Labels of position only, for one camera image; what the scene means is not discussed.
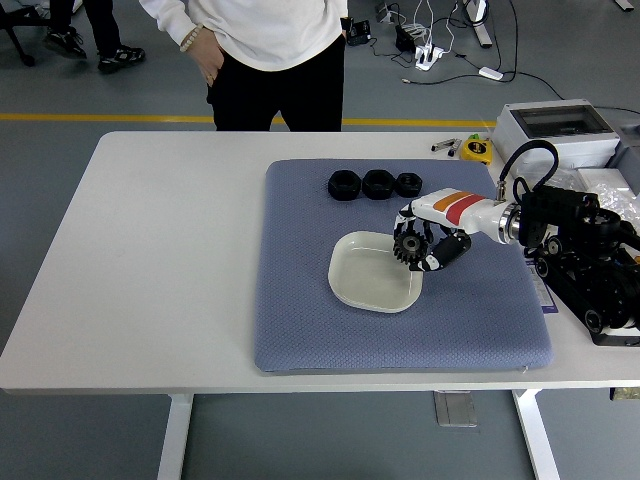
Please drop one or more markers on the person's right hand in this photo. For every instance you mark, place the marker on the person's right hand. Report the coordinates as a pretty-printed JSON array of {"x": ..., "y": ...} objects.
[{"x": 206, "y": 52}]

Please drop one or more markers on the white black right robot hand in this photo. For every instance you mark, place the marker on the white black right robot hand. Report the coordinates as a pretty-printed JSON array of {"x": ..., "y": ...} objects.
[{"x": 460, "y": 210}]

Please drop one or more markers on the large black gear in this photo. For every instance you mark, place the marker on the large black gear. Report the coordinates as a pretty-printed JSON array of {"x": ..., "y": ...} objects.
[{"x": 407, "y": 250}]

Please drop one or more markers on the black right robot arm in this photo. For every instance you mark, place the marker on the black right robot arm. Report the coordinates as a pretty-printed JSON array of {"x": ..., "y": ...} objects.
[{"x": 575, "y": 210}]

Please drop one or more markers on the small black hex nut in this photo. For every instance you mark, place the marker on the small black hex nut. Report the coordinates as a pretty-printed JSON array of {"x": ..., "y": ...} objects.
[{"x": 402, "y": 190}]

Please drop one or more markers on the large black hex nut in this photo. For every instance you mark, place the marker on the large black hex nut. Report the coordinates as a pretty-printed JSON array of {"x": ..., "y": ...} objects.
[
  {"x": 369, "y": 192},
  {"x": 334, "y": 192}
]

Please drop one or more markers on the white flat box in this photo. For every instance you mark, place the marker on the white flat box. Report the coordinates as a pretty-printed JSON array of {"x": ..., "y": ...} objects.
[{"x": 600, "y": 177}]

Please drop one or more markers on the black charger box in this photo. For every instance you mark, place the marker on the black charger box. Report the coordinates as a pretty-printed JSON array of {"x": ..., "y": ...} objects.
[{"x": 360, "y": 34}]

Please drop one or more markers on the small black marker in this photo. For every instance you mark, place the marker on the small black marker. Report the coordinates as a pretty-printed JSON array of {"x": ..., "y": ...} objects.
[{"x": 452, "y": 150}]

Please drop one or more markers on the yellow tape measure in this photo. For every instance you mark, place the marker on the yellow tape measure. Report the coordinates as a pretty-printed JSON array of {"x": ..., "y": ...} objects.
[{"x": 475, "y": 149}]

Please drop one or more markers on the silver metal clip tool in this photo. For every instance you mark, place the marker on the silver metal clip tool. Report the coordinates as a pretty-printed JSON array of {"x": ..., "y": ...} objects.
[{"x": 442, "y": 145}]

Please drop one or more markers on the person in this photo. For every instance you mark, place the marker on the person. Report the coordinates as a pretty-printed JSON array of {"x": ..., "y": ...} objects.
[
  {"x": 270, "y": 30},
  {"x": 117, "y": 55}
]

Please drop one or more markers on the white square dish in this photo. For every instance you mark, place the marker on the white square dish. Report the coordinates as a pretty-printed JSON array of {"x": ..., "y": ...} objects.
[{"x": 370, "y": 285}]

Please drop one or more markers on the purple-edged paper card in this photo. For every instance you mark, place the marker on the purple-edged paper card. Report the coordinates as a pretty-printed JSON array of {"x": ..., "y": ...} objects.
[{"x": 546, "y": 300}]

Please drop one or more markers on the white flat adapter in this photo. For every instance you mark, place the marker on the white flat adapter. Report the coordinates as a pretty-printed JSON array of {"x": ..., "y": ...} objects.
[{"x": 491, "y": 73}]

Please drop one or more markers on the white power strip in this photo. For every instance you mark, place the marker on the white power strip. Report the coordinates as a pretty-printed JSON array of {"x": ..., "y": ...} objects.
[{"x": 427, "y": 56}]

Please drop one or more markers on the clear bag of small parts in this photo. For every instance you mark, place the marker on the clear bag of small parts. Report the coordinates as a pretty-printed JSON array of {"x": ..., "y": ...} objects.
[{"x": 620, "y": 200}]

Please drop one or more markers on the black upright device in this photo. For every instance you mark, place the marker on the black upright device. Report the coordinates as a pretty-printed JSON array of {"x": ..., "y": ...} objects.
[{"x": 404, "y": 39}]

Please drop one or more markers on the white background desk leg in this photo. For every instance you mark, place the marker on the white background desk leg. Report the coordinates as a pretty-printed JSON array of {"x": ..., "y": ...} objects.
[{"x": 481, "y": 30}]

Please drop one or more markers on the small grey adapter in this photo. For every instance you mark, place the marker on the small grey adapter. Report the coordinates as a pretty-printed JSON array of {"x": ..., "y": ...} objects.
[{"x": 384, "y": 12}]

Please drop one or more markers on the grey case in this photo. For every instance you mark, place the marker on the grey case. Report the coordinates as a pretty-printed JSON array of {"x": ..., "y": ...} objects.
[{"x": 631, "y": 145}]

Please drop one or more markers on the black office chair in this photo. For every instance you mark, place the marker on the black office chair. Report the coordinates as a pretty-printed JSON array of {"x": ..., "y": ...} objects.
[{"x": 20, "y": 47}]

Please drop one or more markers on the blue-grey textured mat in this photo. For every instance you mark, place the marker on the blue-grey textured mat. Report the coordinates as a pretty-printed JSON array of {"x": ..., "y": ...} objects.
[{"x": 310, "y": 325}]

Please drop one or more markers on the metal floor plate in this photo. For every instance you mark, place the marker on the metal floor plate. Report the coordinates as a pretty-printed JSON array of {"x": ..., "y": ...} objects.
[{"x": 455, "y": 409}]

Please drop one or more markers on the white table leg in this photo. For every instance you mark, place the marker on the white table leg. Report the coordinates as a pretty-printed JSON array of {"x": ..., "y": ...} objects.
[
  {"x": 537, "y": 440},
  {"x": 175, "y": 440}
]

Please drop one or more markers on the white background desk foot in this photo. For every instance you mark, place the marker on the white background desk foot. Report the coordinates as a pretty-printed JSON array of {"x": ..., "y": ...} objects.
[{"x": 624, "y": 4}]

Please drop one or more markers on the grey electrical enclosure box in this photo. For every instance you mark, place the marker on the grey electrical enclosure box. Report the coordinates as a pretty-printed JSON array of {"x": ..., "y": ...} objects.
[{"x": 575, "y": 145}]

